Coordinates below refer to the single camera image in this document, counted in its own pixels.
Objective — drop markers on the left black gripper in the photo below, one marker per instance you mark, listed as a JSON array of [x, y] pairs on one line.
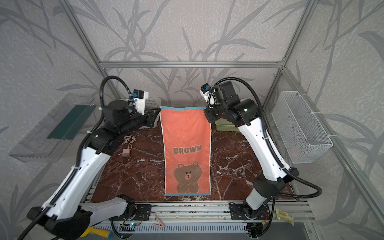
[[151, 117]]

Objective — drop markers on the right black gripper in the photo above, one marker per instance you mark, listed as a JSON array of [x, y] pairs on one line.
[[211, 114]]

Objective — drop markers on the red orange towel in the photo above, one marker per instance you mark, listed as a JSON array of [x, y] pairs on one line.
[[187, 137]]

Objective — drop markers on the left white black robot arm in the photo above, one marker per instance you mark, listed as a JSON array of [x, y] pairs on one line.
[[63, 214]]

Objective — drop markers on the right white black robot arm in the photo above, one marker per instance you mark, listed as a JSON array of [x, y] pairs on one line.
[[276, 172]]

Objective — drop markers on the green plastic basket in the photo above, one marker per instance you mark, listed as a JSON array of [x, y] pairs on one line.
[[225, 126]]

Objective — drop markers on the white perforated plastic basket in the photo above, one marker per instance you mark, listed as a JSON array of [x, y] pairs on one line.
[[152, 103]]

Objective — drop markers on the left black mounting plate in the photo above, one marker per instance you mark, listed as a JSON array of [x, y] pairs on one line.
[[141, 212]]

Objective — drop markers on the black mounting plate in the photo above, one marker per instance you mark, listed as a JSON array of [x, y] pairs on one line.
[[141, 212], [244, 212]]

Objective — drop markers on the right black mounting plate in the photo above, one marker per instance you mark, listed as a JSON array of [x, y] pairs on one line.
[[244, 212]]

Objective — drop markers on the green circuit board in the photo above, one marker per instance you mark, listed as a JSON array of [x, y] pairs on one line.
[[132, 224]]

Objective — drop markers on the pink clothespin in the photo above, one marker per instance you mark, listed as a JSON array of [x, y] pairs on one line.
[[158, 223]]

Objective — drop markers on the yellow plastic scoop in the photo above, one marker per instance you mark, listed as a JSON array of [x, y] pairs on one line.
[[102, 233]]

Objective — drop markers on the yellow paper tag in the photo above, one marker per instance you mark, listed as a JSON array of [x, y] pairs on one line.
[[285, 216]]

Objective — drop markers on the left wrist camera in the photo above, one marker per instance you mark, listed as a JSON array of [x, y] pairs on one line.
[[139, 100]]

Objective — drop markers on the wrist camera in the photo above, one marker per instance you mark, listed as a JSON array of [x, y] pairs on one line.
[[139, 100], [207, 93]]

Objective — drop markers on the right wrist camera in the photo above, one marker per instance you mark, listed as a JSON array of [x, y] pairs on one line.
[[207, 93]]

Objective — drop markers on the clear acrylic wall shelf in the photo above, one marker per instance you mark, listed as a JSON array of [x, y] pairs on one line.
[[47, 142]]

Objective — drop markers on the white wire mesh basket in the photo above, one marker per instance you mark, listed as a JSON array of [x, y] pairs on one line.
[[304, 137]]

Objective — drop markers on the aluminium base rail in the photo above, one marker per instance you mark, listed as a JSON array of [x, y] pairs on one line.
[[205, 217]]

